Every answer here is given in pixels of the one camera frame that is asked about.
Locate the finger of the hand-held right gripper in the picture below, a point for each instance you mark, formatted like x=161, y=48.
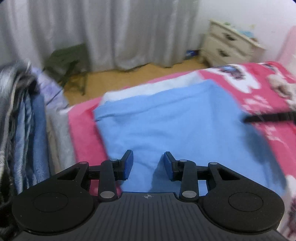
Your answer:
x=270, y=117

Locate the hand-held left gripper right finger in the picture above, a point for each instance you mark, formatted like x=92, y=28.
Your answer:
x=167, y=166

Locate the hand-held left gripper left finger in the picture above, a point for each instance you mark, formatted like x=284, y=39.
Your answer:
x=128, y=165

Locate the light blue t-shirt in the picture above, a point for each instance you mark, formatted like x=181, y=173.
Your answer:
x=173, y=120

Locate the pile of folded clothes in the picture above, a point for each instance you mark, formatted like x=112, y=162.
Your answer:
x=9, y=92

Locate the pink checked garment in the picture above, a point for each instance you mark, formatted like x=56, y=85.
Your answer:
x=282, y=85

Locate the pink floral blanket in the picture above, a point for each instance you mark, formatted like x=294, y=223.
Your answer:
x=83, y=129

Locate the pink and white headboard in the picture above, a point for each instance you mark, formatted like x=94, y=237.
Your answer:
x=289, y=46

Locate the pale grey cloth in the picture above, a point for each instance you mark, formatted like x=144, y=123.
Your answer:
x=60, y=139

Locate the cream nightstand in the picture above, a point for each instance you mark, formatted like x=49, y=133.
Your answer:
x=231, y=46

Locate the blue cloth on nightstand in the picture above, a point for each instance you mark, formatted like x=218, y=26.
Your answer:
x=247, y=33

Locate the blue denim garment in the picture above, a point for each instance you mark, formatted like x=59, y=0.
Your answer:
x=37, y=139

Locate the blue object on floor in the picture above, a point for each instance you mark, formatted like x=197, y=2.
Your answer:
x=192, y=53

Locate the lavender cloth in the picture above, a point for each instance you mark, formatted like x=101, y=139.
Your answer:
x=50, y=90

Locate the green folding stool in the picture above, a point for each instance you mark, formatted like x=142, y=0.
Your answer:
x=67, y=55

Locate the grey curtain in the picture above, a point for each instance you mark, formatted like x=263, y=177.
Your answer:
x=115, y=30

